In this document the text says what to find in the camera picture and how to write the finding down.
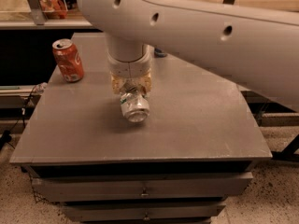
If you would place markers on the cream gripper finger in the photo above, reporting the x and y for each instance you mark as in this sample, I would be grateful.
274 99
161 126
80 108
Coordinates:
145 83
117 83

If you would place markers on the metal railing frame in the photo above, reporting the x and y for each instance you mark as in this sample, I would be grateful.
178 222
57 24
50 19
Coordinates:
28 14

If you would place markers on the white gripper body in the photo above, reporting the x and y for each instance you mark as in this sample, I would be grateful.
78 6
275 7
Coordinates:
129 66

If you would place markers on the crushed white 7up can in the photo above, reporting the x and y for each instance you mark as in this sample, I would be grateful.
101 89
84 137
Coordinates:
135 106

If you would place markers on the black stand leg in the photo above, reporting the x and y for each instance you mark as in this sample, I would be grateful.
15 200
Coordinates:
289 152

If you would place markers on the orange snack bag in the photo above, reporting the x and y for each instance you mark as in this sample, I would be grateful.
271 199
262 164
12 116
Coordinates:
56 7

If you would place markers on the grey lower drawer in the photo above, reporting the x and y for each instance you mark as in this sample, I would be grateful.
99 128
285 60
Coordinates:
143 211

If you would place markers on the grey upper drawer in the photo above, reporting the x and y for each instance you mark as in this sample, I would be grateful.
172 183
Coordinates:
141 187

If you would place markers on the orange soda can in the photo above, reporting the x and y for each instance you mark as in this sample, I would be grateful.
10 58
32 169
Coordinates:
68 60

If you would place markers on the grey drawer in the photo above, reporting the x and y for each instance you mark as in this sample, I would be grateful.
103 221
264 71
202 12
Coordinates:
141 187
143 211

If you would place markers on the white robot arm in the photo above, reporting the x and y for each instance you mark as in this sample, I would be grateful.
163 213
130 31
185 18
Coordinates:
255 48

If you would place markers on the blue silver energy drink can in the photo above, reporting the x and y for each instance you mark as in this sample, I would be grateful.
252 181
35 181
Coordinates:
159 53

